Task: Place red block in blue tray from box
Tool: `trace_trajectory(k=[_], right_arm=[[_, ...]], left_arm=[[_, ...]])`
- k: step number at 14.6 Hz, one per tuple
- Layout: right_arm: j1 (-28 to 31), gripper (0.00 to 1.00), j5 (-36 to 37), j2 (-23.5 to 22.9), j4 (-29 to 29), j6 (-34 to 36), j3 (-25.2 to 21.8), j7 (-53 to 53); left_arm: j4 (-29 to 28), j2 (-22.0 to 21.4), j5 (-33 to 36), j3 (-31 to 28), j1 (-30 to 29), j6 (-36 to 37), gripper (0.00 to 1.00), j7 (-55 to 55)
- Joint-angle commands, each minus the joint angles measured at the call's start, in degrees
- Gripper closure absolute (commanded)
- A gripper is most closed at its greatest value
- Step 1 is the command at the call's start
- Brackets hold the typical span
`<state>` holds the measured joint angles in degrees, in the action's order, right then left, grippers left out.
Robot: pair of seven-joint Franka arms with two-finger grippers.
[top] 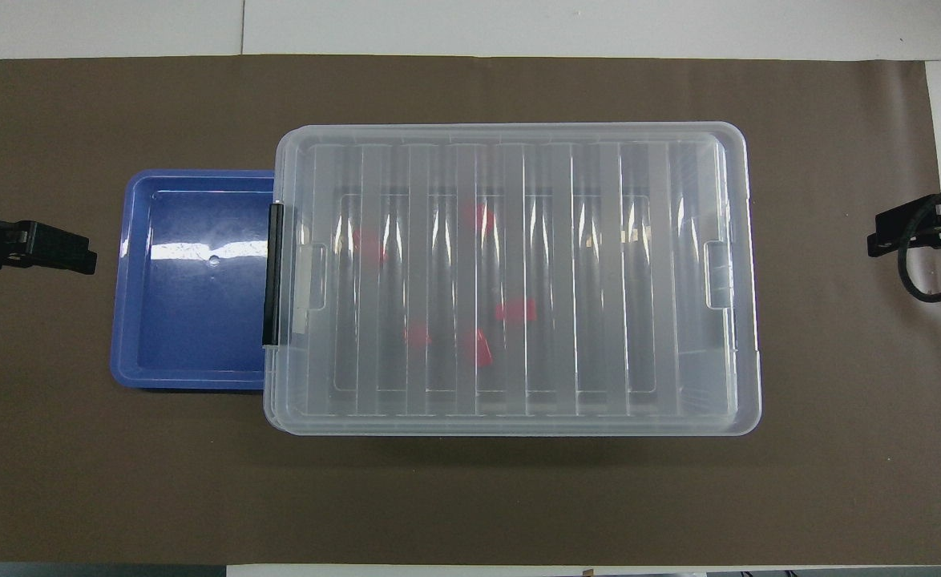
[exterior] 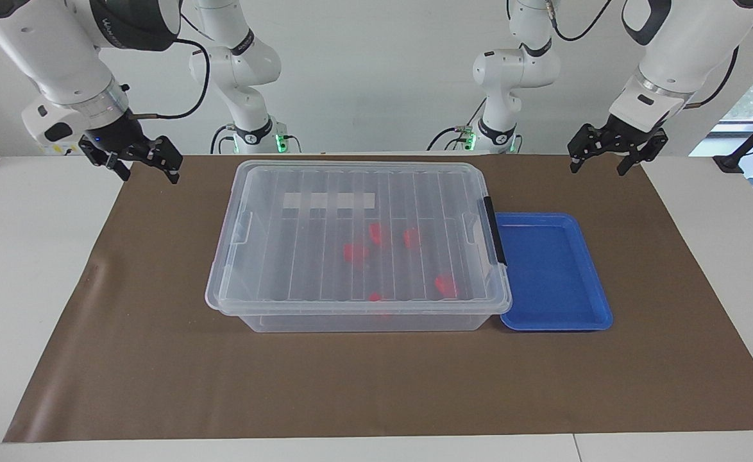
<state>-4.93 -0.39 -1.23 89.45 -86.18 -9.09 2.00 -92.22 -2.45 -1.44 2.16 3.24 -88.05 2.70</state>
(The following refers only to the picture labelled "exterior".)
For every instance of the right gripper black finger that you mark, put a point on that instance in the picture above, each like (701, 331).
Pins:
(118, 164)
(168, 157)

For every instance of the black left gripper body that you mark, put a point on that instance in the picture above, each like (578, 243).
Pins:
(620, 138)

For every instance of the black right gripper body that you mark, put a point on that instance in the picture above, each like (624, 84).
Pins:
(120, 136)

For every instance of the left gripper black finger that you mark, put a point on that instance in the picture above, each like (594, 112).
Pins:
(644, 151)
(583, 142)

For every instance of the clear ribbed plastic lid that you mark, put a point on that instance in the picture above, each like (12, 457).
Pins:
(312, 256)

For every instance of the red block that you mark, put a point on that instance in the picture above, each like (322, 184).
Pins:
(375, 297)
(376, 234)
(355, 251)
(445, 284)
(412, 237)

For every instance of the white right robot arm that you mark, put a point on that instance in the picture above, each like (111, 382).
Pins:
(62, 58)

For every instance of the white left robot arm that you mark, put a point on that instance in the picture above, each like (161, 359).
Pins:
(691, 45)

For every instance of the blue plastic tray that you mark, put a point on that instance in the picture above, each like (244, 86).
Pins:
(549, 269)

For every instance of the clear plastic storage box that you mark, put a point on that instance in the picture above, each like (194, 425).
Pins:
(351, 324)

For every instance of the black angled stand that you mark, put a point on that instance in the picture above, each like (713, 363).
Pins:
(729, 162)

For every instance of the brown table mat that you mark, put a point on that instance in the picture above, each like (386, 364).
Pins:
(158, 359)

